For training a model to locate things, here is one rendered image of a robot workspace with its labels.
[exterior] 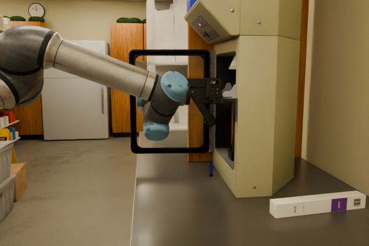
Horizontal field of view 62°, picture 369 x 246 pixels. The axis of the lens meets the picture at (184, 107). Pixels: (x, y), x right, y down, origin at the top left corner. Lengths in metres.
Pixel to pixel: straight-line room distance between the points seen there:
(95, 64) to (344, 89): 0.84
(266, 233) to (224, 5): 0.59
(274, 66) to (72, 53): 0.54
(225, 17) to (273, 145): 0.39
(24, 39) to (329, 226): 0.84
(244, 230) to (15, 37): 0.70
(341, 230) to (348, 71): 0.56
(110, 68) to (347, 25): 0.82
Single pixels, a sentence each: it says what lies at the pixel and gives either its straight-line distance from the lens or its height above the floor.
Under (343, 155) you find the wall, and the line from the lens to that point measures 1.24.
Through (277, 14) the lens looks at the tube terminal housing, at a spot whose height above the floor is 1.47.
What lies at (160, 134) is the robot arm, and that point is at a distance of 0.88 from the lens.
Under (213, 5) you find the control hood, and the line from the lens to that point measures 0.87.
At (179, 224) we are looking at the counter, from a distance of 0.81.
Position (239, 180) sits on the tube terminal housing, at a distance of 0.94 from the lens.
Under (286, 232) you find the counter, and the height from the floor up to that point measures 0.94.
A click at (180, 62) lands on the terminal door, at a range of 1.16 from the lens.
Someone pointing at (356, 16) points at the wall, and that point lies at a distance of 1.20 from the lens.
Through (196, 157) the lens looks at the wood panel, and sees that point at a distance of 1.28.
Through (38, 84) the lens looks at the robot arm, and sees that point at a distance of 0.93.
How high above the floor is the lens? 1.32
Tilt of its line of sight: 7 degrees down
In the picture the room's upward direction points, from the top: straight up
